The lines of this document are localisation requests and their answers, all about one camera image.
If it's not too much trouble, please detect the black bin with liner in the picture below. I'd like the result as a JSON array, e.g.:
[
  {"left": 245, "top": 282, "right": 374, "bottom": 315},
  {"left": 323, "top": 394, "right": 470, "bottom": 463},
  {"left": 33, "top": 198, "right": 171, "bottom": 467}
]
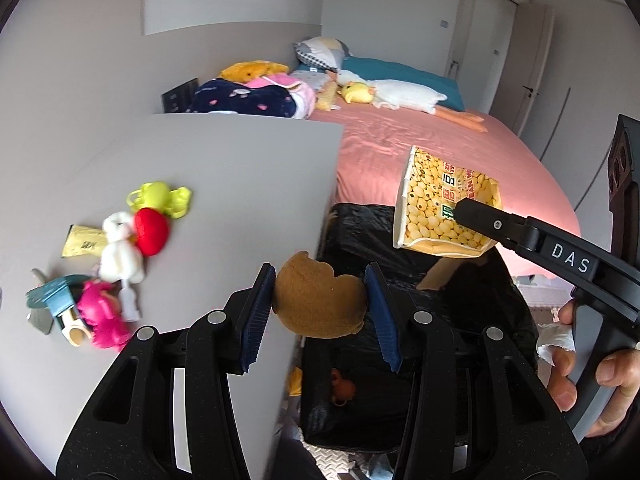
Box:
[{"left": 299, "top": 202, "right": 541, "bottom": 453}]

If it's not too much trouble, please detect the white plush toy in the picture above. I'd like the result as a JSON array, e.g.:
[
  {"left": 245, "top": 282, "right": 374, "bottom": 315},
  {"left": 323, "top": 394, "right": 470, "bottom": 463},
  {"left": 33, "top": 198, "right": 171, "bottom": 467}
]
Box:
[{"left": 98, "top": 211, "right": 146, "bottom": 283}]

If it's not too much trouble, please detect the yellow-green toy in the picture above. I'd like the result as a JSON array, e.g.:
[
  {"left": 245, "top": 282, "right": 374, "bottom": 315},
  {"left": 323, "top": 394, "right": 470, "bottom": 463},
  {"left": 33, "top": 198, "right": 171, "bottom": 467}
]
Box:
[{"left": 126, "top": 181, "right": 193, "bottom": 219}]

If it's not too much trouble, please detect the teal pillow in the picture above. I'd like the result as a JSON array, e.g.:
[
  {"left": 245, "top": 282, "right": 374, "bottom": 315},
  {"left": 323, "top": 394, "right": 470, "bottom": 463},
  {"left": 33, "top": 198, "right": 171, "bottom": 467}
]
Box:
[{"left": 292, "top": 56, "right": 466, "bottom": 112}]

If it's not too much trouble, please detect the brown bread piece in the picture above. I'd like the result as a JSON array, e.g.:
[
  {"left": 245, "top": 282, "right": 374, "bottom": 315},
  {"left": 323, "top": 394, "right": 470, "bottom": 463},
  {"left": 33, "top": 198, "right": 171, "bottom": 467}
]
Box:
[{"left": 274, "top": 251, "right": 370, "bottom": 338}]

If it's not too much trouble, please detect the grey metal piece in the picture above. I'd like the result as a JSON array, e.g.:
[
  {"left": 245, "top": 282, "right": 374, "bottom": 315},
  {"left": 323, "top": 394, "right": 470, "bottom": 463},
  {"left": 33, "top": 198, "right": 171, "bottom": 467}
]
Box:
[{"left": 27, "top": 310, "right": 53, "bottom": 335}]

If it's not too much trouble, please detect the patterned pillow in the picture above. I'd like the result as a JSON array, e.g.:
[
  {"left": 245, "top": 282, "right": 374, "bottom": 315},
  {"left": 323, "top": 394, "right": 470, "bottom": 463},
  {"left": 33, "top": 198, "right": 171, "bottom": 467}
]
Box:
[{"left": 294, "top": 36, "right": 353, "bottom": 72}]

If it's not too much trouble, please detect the pink cloth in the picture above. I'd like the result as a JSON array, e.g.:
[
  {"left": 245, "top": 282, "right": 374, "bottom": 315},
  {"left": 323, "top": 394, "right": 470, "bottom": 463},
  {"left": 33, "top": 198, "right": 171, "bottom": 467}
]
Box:
[{"left": 245, "top": 72, "right": 317, "bottom": 120}]

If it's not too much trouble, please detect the white room door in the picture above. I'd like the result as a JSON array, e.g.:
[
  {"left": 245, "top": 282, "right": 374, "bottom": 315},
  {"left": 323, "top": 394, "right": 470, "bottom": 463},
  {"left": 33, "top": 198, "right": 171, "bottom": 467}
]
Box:
[{"left": 490, "top": 0, "right": 556, "bottom": 131}]

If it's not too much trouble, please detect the yellow duck plush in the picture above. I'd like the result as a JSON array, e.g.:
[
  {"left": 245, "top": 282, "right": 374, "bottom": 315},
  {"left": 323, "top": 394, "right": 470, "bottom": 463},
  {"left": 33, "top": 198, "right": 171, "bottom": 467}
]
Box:
[{"left": 340, "top": 81, "right": 377, "bottom": 106}]

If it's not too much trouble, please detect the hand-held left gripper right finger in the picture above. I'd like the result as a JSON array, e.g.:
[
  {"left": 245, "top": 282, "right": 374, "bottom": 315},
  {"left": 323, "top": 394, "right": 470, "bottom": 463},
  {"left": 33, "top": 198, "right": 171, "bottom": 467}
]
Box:
[{"left": 364, "top": 262, "right": 588, "bottom": 480}]

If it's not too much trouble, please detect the pink toy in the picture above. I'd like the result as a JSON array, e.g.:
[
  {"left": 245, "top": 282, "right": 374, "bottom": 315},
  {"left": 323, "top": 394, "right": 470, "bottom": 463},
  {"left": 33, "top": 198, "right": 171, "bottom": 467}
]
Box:
[{"left": 76, "top": 280, "right": 132, "bottom": 351}]

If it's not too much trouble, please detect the yellow snack bag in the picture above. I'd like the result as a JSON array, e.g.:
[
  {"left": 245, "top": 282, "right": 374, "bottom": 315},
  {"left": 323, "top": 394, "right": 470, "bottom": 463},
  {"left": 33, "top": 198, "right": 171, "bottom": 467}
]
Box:
[{"left": 391, "top": 146, "right": 502, "bottom": 260}]

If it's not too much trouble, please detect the orange-yellow plush toy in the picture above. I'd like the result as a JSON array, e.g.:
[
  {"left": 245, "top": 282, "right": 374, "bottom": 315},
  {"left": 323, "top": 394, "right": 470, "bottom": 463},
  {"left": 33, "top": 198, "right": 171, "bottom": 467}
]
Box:
[{"left": 220, "top": 60, "right": 291, "bottom": 83}]

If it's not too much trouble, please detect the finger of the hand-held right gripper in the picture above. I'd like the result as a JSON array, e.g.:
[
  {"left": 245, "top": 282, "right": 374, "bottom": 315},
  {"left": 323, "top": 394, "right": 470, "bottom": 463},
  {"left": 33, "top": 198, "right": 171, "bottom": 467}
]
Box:
[{"left": 452, "top": 199, "right": 544, "bottom": 257}]

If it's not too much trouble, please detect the white crumpled tissue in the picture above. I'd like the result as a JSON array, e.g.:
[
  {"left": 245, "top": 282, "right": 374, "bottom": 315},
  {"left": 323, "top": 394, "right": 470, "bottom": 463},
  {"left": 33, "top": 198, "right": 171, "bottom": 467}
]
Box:
[{"left": 536, "top": 323, "right": 576, "bottom": 366}]

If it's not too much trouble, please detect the white wardrobe door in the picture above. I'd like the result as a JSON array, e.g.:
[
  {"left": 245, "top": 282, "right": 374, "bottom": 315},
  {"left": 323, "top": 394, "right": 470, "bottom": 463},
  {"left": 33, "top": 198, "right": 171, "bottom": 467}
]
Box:
[{"left": 447, "top": 0, "right": 518, "bottom": 78}]

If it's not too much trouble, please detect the teal plastic toy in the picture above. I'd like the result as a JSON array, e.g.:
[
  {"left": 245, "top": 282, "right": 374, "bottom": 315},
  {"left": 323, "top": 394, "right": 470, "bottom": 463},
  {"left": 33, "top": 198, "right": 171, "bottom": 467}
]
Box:
[{"left": 26, "top": 274, "right": 91, "bottom": 321}]

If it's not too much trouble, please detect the yellow packet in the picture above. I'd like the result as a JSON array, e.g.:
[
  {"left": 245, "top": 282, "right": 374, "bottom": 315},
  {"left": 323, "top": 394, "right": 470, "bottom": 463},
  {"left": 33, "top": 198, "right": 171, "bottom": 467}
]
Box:
[{"left": 60, "top": 225, "right": 107, "bottom": 259}]

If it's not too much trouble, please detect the yellow corn plush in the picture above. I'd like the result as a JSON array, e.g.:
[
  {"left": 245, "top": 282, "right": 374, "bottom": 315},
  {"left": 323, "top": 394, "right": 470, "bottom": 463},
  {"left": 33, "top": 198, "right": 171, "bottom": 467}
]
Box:
[{"left": 316, "top": 81, "right": 341, "bottom": 112}]

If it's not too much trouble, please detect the red plush toy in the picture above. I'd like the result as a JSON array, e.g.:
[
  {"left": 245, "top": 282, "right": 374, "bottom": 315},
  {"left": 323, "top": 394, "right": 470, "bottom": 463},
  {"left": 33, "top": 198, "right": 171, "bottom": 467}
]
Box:
[{"left": 134, "top": 207, "right": 171, "bottom": 257}]

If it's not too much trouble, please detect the navy printed blanket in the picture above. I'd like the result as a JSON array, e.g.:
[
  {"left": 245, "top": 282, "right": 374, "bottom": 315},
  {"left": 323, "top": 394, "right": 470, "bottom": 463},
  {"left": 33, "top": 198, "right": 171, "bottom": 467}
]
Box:
[{"left": 186, "top": 79, "right": 297, "bottom": 120}]

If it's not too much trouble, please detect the person's right hand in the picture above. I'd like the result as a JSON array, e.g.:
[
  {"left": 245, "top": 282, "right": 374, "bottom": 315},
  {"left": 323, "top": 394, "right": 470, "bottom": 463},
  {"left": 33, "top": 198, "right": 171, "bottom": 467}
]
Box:
[{"left": 546, "top": 299, "right": 640, "bottom": 440}]

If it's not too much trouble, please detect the white goose plush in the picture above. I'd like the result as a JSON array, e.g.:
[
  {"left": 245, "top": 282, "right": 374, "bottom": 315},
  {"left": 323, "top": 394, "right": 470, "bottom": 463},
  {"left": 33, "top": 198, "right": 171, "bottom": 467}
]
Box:
[{"left": 336, "top": 69, "right": 488, "bottom": 133}]

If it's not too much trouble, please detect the pink bed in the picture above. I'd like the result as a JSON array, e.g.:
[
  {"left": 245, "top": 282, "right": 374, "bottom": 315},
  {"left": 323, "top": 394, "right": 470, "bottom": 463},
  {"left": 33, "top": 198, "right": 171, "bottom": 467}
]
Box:
[{"left": 309, "top": 97, "right": 581, "bottom": 281}]

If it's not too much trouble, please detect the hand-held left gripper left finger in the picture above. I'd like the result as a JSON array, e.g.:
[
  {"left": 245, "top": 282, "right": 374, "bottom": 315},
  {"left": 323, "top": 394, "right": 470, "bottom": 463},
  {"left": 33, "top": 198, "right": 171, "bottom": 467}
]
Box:
[{"left": 56, "top": 262, "right": 277, "bottom": 480}]

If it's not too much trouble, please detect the beige tube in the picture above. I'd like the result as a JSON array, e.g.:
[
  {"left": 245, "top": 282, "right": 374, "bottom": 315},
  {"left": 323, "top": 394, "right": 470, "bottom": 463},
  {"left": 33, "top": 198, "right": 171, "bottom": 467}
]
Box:
[{"left": 59, "top": 310, "right": 93, "bottom": 348}]

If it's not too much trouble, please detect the orange toy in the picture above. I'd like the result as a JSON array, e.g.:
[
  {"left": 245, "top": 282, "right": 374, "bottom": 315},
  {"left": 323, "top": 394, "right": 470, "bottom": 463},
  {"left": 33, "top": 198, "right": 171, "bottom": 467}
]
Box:
[{"left": 330, "top": 369, "right": 357, "bottom": 403}]

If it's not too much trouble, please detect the small grey pillow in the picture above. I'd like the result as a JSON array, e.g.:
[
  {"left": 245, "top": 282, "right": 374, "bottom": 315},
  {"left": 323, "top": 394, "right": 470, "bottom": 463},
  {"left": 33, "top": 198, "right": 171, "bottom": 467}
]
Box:
[{"left": 289, "top": 69, "right": 331, "bottom": 92}]

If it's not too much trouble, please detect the black wall socket panel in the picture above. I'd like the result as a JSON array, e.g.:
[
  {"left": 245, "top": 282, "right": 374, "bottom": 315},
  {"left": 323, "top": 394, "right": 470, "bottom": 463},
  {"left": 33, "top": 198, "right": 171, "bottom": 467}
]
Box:
[{"left": 161, "top": 78, "right": 200, "bottom": 114}]

